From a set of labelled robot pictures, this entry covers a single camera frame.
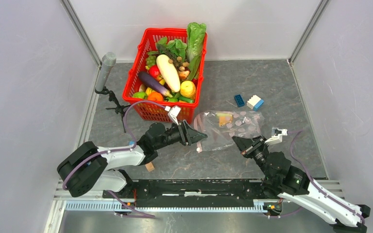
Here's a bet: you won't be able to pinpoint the white radish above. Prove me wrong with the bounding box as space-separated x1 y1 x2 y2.
156 54 181 92

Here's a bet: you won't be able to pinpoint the clear zip top bag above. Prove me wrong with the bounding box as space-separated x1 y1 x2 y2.
193 110 265 153

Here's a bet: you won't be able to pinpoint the green leafy vegetable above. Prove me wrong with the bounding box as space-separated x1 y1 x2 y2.
155 36 187 59

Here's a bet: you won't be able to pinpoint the grey microphone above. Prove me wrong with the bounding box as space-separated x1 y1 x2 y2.
95 52 117 93

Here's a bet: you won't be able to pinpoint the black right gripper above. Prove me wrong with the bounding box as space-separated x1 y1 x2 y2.
231 134 273 181

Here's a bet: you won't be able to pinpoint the green apple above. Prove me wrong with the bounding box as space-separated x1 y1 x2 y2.
132 91 148 100

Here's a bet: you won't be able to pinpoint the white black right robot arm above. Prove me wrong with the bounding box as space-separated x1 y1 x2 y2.
232 136 371 233

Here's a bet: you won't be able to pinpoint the red plastic basket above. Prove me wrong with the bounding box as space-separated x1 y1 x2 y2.
122 28 207 123

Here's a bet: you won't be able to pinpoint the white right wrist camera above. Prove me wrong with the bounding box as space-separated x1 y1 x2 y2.
265 128 288 145

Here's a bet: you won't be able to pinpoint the brown mushroom bunch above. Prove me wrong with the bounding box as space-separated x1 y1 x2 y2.
169 56 190 80

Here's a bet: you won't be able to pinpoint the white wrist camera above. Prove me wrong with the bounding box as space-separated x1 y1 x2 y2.
164 105 181 125
265 128 288 145

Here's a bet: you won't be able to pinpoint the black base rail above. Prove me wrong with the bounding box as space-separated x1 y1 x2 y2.
116 179 278 208

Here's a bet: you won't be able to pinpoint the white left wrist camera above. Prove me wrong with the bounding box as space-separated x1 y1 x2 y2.
164 105 181 125

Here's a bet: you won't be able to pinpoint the white blue toy block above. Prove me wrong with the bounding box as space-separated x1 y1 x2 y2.
246 95 264 111

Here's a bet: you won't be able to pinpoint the green grapes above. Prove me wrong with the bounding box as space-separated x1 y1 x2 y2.
146 55 156 69

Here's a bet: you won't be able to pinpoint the yellow lemon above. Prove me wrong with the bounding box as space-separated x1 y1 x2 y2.
180 81 196 100

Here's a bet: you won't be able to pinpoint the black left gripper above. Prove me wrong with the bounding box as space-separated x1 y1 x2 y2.
154 119 207 150

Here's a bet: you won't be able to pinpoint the yellow orange toy block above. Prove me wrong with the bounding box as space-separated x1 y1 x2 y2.
216 113 233 127

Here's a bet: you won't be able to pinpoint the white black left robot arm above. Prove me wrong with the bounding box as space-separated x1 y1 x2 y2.
57 120 208 198

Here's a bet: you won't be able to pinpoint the small wooden block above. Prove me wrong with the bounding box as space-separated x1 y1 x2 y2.
145 162 155 172

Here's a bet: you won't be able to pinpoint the green romaine lettuce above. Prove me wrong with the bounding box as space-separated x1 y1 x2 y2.
186 22 206 62

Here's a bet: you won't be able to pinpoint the dark blue toy block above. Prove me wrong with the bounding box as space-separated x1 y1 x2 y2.
234 94 245 107

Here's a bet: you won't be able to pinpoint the orange fruit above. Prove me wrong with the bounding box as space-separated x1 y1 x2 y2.
147 92 164 101

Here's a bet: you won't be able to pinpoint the purple eggplant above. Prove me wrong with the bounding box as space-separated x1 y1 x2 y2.
138 71 173 98

